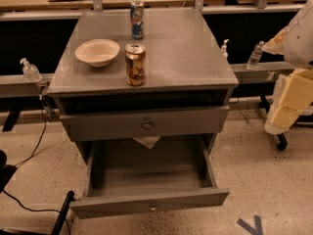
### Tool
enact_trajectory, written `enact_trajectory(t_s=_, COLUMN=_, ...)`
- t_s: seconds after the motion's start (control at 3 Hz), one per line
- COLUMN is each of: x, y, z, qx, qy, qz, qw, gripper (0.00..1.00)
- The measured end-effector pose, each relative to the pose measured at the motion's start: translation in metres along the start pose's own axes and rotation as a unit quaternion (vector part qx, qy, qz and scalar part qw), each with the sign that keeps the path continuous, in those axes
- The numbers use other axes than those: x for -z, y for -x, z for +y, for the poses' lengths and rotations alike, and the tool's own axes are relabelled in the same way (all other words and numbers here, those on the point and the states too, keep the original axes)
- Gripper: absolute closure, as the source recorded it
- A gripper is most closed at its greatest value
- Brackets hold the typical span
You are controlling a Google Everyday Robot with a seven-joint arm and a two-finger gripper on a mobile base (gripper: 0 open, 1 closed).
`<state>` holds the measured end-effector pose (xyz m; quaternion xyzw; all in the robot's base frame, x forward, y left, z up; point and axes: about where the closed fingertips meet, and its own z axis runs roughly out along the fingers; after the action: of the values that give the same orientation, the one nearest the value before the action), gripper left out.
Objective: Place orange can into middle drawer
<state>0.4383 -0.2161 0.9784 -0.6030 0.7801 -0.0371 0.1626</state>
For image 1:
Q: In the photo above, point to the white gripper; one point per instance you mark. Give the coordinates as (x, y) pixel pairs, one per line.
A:
(300, 41)

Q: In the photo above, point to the orange soda can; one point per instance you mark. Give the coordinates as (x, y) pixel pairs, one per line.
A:
(135, 58)

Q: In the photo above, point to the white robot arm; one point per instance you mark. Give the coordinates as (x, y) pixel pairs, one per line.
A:
(298, 47)

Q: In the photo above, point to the grey drawer cabinet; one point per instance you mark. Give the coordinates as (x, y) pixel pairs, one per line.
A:
(130, 101)

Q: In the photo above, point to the grey open middle drawer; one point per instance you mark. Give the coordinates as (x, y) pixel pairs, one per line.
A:
(124, 177)

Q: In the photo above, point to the blue silver soda can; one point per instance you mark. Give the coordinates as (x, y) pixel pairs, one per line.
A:
(137, 19)

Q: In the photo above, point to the grey top drawer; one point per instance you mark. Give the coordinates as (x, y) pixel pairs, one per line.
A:
(134, 124)

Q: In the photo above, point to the black rolling stand leg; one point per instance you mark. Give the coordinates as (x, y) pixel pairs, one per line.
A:
(279, 132)

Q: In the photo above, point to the clear plastic water bottle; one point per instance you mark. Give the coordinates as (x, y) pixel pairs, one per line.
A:
(255, 56)

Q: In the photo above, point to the small white pump bottle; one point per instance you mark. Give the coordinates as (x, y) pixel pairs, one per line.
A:
(224, 48)

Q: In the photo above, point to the white paper bowl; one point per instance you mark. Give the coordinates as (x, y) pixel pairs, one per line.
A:
(97, 52)

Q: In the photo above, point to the clear pump sanitizer bottle left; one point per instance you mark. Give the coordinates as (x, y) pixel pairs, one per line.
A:
(30, 71)

